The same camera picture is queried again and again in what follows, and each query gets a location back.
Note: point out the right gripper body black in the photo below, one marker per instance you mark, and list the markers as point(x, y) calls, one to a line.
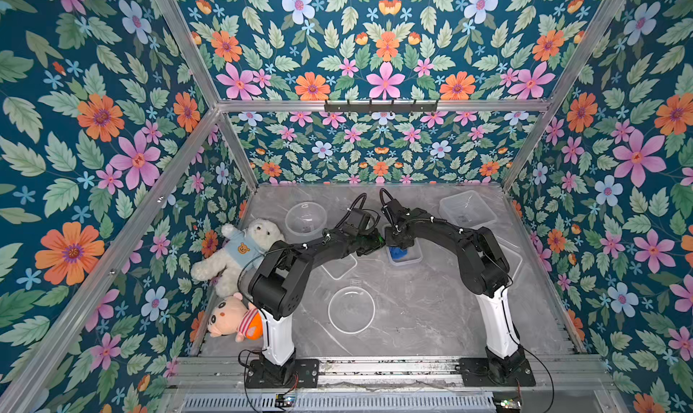
point(394, 239)

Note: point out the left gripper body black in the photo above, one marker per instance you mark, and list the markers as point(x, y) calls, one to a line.
point(367, 243)

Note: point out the blue cleaning cloth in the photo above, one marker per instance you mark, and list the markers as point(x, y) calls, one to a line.
point(399, 255)

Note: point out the rectangular clear lunch box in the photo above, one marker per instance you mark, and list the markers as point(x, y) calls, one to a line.
point(415, 251)

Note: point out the rectangular clear box lid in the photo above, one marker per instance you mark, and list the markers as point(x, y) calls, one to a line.
point(338, 269)

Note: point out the round clear lunch box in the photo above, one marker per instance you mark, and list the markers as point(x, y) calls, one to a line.
point(306, 220)

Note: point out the square clear lunch box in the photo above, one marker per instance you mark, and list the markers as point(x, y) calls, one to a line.
point(467, 209)

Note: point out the round clear box lid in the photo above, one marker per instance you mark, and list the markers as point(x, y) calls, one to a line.
point(351, 310)

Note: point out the square clear box lid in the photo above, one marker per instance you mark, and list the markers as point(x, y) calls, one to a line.
point(514, 258)

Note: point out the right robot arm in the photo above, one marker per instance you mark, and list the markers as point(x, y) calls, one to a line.
point(483, 270)

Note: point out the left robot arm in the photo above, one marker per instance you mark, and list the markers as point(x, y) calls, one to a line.
point(278, 285)

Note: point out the white teddy bear blue shirt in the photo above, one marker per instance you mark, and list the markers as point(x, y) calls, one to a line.
point(244, 250)

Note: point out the pink doll orange outfit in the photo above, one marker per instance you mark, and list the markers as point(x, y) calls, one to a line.
point(233, 317)

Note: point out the white ventilation grille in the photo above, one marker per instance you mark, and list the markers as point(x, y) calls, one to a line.
point(340, 402)

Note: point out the black hook rail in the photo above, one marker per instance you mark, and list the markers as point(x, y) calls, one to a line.
point(387, 106)

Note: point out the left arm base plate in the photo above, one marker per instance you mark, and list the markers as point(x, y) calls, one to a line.
point(296, 373)

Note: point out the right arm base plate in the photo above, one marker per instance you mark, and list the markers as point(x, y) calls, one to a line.
point(482, 372)

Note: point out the aluminium front rail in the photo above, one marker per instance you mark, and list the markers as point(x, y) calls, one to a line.
point(379, 373)

